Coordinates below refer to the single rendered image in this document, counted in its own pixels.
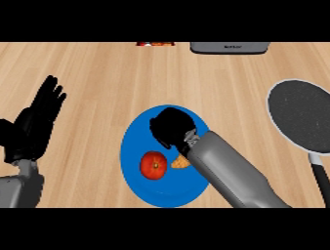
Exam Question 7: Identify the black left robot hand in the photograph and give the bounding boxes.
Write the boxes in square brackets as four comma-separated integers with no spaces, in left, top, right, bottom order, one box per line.
[0,74,69,165]

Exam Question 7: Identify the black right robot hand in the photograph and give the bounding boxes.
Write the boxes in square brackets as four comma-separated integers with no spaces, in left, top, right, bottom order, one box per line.
[148,106,198,158]

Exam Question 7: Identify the golden brown croissant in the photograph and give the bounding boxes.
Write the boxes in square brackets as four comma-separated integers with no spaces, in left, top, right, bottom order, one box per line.
[169,153,192,170]

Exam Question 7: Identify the blue round plate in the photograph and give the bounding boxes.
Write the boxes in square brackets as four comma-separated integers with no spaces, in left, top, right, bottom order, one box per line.
[119,104,213,208]

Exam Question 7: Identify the dark grey frying pan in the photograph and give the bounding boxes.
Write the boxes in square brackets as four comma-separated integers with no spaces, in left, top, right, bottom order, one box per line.
[265,78,330,209]

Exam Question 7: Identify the red tomato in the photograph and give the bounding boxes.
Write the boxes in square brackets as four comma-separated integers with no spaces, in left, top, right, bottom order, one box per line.
[138,150,167,181]

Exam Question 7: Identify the red and orange packet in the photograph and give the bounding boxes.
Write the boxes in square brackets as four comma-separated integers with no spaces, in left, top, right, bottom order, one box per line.
[135,41,176,47]

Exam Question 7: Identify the grey flat appliance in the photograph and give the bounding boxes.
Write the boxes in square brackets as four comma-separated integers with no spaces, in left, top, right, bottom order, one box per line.
[188,41,272,56]

